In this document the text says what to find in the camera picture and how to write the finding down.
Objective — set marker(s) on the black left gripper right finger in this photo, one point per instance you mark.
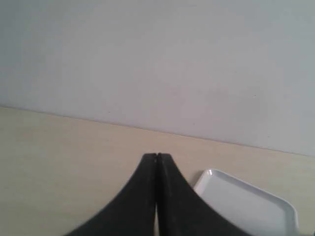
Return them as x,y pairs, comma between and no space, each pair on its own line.
180,211

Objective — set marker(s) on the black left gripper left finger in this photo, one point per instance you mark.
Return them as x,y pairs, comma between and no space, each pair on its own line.
132,211

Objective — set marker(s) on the white plastic tray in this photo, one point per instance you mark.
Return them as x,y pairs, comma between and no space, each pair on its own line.
254,210

